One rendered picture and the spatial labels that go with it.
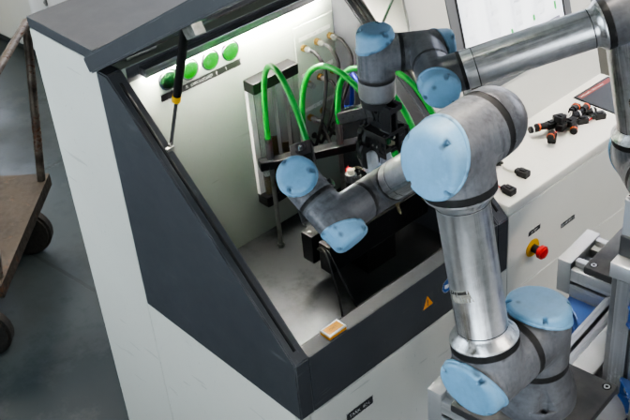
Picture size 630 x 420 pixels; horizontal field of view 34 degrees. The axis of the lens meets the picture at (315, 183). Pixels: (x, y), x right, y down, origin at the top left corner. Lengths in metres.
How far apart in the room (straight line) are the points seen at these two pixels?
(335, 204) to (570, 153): 1.03
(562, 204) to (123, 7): 1.21
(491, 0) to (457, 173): 1.28
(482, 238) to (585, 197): 1.26
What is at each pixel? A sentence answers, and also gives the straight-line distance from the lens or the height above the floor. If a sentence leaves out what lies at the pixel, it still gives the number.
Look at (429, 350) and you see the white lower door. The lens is 2.56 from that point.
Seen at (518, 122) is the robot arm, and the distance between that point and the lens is 1.61.
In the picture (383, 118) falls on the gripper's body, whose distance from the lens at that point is 2.11.
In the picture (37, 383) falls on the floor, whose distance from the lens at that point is 3.74.
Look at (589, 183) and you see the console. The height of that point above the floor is 0.88.
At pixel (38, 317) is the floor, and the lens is 4.01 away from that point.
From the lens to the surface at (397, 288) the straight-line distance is 2.37.
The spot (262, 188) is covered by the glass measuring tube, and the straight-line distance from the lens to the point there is 2.69.
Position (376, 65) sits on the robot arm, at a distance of 2.05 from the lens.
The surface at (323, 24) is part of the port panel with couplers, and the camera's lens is 2.66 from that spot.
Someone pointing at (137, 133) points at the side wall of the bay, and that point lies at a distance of 2.27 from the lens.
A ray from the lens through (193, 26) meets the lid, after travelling 1.93.
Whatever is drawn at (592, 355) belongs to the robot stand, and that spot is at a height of 0.95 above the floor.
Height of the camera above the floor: 2.47
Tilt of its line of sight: 34 degrees down
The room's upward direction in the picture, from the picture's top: 6 degrees counter-clockwise
